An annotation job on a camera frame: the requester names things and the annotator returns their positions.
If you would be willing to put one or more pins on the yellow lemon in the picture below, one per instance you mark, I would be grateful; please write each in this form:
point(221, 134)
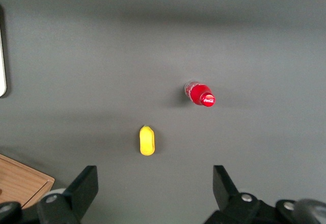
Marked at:
point(147, 140)

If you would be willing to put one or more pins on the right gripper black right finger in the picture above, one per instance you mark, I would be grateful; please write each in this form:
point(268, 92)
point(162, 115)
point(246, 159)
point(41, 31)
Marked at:
point(226, 193)

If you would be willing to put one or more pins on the red cola bottle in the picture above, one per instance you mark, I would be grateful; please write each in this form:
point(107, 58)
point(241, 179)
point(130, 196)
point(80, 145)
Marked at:
point(200, 93)

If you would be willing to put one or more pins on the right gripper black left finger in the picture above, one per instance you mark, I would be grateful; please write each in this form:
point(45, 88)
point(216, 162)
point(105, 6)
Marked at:
point(84, 188)

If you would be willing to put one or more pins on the wooden two-drawer cabinet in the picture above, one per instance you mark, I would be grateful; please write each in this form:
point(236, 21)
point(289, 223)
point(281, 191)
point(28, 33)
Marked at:
point(17, 180)

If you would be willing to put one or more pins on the cream plastic tray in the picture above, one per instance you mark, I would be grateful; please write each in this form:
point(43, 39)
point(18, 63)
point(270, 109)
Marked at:
point(2, 63)

